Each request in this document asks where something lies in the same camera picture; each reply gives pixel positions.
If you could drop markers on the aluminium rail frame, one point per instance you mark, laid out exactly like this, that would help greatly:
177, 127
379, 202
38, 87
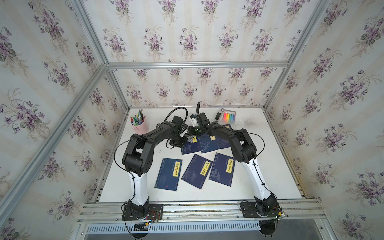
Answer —
200, 216

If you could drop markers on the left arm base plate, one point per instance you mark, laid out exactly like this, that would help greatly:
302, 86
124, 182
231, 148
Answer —
148, 212

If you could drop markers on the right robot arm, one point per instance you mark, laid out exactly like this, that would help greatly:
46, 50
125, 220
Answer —
245, 152

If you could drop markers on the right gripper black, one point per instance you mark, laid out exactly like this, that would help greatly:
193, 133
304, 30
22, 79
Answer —
190, 128

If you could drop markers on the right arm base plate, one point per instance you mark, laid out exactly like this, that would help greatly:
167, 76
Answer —
261, 209

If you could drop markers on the blue book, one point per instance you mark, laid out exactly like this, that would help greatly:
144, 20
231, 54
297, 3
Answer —
169, 174
223, 169
192, 146
224, 143
197, 171
209, 143

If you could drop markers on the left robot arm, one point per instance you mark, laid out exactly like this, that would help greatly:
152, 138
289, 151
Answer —
139, 155

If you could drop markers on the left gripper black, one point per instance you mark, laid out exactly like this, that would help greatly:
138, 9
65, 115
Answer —
181, 144

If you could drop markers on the grey black stapler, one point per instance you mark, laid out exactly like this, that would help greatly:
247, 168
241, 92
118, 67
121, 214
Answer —
219, 114

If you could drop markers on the pink pen cup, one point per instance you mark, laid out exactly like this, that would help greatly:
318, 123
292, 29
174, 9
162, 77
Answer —
139, 123

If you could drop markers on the clear box of highlighters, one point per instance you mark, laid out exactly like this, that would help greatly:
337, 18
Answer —
228, 117

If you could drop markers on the grey striped cleaning cloth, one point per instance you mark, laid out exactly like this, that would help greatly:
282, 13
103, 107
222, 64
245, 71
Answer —
194, 120

